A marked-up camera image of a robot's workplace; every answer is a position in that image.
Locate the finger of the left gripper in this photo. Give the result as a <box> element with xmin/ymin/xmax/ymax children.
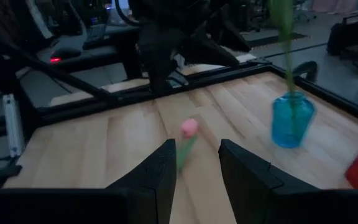
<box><xmin>180</xmin><ymin>34</ymin><xmax>241</xmax><ymax>68</ymax></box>
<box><xmin>218</xmin><ymin>3</ymin><xmax>252</xmax><ymax>53</ymax></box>

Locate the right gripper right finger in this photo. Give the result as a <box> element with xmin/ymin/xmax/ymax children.
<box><xmin>218</xmin><ymin>138</ymin><xmax>323</xmax><ymax>224</ymax></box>

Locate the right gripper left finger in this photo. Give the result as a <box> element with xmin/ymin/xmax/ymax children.
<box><xmin>106</xmin><ymin>138</ymin><xmax>178</xmax><ymax>224</ymax></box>

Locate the dark red tulip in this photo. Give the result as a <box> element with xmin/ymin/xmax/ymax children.
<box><xmin>267</xmin><ymin>0</ymin><xmax>297</xmax><ymax>100</ymax></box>

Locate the pink tulip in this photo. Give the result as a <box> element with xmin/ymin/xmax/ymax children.
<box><xmin>175</xmin><ymin>118</ymin><xmax>200</xmax><ymax>171</ymax></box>

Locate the blue glass vase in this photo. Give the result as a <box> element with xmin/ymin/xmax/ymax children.
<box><xmin>270</xmin><ymin>90</ymin><xmax>317</xmax><ymax>149</ymax></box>

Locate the dark grey desk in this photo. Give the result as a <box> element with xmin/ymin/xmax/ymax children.
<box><xmin>39</xmin><ymin>24</ymin><xmax>145</xmax><ymax>74</ymax></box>

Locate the black keyboard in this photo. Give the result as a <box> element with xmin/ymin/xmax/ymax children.
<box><xmin>83</xmin><ymin>23</ymin><xmax>108</xmax><ymax>48</ymax></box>

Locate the black equipment case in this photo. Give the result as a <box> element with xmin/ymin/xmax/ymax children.
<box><xmin>326</xmin><ymin>14</ymin><xmax>358</xmax><ymax>57</ymax></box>

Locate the black computer mouse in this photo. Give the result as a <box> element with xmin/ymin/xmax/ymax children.
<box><xmin>48</xmin><ymin>46</ymin><xmax>83</xmax><ymax>65</ymax></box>

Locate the black aluminium table frame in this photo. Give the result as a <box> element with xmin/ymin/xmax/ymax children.
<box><xmin>0</xmin><ymin>18</ymin><xmax>358</xmax><ymax>138</ymax></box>

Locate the black frame foot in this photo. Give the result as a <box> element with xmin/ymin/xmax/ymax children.
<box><xmin>0</xmin><ymin>164</ymin><xmax>24</xmax><ymax>190</ymax></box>

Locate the silver aluminium frame post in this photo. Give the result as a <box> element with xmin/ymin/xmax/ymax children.
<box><xmin>2</xmin><ymin>93</ymin><xmax>25</xmax><ymax>159</ymax></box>

